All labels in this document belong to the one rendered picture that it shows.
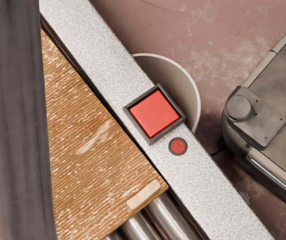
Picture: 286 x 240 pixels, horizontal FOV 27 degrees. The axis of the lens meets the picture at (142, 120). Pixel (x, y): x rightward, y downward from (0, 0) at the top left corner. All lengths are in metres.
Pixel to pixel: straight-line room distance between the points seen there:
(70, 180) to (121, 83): 0.19
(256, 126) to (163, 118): 0.73
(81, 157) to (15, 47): 0.54
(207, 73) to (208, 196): 1.10
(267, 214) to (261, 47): 0.57
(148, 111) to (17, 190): 0.52
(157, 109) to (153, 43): 1.09
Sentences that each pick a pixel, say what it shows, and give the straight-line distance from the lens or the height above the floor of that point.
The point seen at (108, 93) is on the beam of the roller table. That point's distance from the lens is 1.00.
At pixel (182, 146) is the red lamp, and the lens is 0.97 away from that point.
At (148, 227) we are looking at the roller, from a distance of 0.94.
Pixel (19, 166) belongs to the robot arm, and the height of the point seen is 1.40.
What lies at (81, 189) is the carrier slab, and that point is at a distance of 0.94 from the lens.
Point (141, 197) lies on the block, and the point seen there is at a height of 0.96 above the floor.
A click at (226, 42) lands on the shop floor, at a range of 2.07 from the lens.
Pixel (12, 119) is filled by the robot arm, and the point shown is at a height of 1.43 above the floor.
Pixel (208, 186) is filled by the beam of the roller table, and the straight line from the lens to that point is 0.96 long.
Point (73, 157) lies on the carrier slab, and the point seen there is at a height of 0.94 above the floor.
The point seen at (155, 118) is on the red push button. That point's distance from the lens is 0.97.
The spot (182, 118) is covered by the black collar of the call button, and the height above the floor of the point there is 0.93.
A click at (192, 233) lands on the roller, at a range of 0.94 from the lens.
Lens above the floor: 1.85
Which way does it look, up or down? 71 degrees down
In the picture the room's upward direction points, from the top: 3 degrees counter-clockwise
